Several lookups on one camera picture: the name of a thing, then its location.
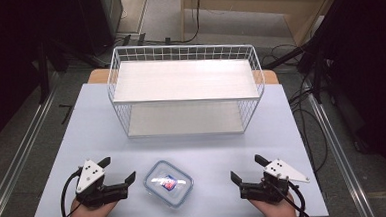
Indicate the light wooden frame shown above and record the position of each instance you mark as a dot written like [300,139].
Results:
[242,2]

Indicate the small black angled tool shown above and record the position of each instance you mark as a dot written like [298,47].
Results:
[67,111]

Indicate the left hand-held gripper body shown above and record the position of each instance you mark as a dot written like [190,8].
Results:
[90,183]

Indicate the clear food container blue seal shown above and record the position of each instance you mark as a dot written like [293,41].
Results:
[168,184]

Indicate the black metal stand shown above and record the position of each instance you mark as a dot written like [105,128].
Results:
[316,72]

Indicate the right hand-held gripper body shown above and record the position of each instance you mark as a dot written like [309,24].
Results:
[274,181]

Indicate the black curtain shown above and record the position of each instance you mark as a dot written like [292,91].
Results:
[5,65]
[369,66]

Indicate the person's right hand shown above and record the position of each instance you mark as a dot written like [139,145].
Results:
[276,211]

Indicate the aluminium floor rail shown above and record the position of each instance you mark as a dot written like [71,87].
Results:
[20,161]
[340,157]

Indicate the dark cabinet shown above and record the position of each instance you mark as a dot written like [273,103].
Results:
[101,19]

